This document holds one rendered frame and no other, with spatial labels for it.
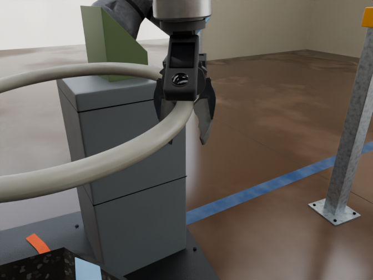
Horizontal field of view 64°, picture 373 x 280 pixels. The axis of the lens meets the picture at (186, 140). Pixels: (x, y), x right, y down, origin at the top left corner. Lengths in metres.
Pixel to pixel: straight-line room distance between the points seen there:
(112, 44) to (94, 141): 0.33
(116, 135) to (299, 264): 1.03
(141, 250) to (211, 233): 0.41
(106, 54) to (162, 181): 0.54
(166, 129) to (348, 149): 1.40
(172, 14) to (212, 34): 5.62
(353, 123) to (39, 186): 1.51
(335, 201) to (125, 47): 1.38
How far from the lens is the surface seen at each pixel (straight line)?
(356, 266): 1.69
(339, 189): 1.83
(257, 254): 1.58
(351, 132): 1.70
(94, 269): 0.43
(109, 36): 1.08
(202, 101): 0.50
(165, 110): 0.51
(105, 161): 0.37
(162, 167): 1.21
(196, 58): 0.45
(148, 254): 1.45
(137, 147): 0.38
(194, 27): 0.47
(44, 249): 1.68
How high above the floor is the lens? 1.12
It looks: 25 degrees down
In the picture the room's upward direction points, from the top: straight up
